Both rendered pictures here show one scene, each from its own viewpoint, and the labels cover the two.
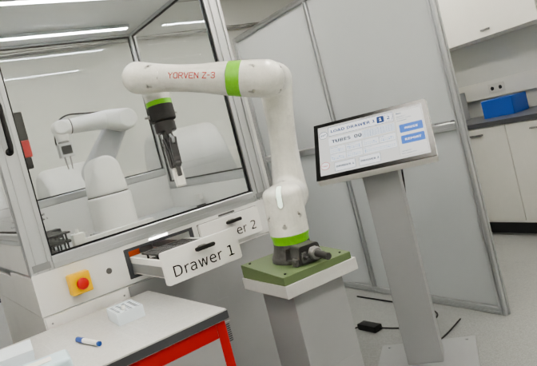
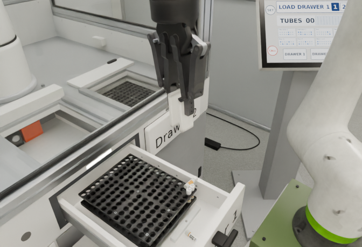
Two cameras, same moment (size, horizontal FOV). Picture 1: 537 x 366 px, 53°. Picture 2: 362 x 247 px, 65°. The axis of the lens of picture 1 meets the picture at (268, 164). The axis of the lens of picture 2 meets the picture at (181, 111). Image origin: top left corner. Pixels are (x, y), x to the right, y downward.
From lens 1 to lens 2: 159 cm
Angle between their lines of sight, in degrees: 35
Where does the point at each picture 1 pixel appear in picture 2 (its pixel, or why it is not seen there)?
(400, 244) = not seen: hidden behind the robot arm
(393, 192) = not seen: hidden behind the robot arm
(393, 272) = (283, 144)
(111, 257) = (29, 217)
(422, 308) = (292, 169)
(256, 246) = (189, 132)
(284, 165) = (345, 109)
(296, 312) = not seen: outside the picture
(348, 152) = (298, 39)
